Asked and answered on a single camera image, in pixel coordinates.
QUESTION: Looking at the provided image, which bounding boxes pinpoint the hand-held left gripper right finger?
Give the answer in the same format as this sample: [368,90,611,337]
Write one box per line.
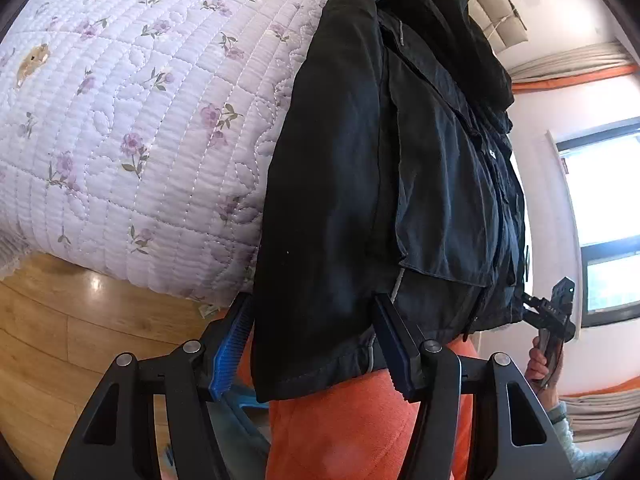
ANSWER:
[372,292,576,480]

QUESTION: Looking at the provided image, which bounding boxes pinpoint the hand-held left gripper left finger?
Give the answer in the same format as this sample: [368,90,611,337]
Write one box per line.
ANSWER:
[52,292,256,480]

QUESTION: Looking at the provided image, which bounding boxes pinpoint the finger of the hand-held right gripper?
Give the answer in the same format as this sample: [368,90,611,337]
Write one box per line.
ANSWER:
[521,292,551,322]

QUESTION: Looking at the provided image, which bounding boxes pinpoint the black hooded jacket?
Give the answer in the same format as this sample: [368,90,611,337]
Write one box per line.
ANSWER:
[250,0,528,403]

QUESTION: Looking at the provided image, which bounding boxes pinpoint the person's right forearm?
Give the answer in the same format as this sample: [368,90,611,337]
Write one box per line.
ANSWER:
[545,387,623,480]

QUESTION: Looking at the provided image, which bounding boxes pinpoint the person's right hand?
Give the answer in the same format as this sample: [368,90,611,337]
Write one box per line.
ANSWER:
[525,336,565,392]

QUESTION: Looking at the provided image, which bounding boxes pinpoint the orange pants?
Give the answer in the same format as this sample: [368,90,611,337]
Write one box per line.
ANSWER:
[265,337,473,480]

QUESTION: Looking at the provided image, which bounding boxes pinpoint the window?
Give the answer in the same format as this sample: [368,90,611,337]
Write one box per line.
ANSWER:
[547,117,640,328]

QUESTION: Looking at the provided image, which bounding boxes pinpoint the bed with floral purple quilt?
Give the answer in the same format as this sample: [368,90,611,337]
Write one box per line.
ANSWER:
[0,0,351,306]

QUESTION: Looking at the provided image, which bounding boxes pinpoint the beige padded headboard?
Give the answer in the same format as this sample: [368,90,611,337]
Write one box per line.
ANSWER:
[445,0,529,53]

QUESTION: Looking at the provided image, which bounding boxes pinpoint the wooden stick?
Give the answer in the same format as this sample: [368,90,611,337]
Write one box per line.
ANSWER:
[504,0,527,31]

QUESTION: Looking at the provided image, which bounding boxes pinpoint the white cable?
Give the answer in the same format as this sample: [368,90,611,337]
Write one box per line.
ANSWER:
[487,12,518,41]

